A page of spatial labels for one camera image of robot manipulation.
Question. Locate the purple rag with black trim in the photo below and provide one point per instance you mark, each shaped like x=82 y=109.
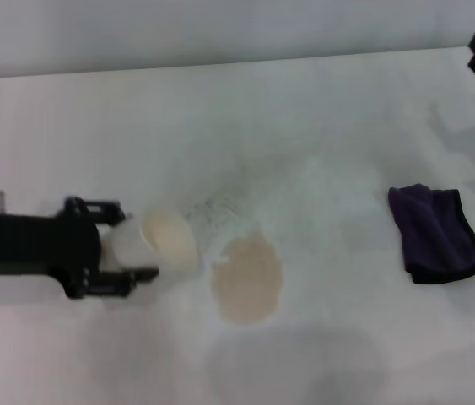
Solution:
x=435 y=232

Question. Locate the white paper cup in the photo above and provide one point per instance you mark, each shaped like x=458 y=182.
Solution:
x=165 y=236

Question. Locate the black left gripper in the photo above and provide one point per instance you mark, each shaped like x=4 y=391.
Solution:
x=34 y=244

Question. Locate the brown water stain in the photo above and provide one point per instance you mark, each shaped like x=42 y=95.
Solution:
x=247 y=282

